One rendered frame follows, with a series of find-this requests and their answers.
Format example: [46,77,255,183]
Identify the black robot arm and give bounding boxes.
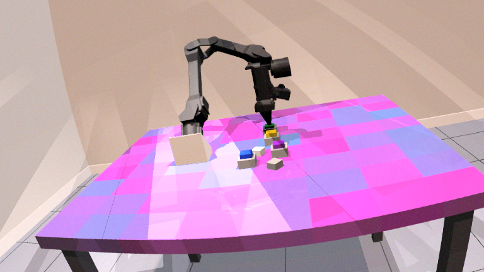
[178,36,291,136]

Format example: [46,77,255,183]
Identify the green button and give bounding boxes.
[263,123,278,137]

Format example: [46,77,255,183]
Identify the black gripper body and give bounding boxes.
[253,80,275,113]

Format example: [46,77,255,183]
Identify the blue button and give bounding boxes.
[237,150,257,169]

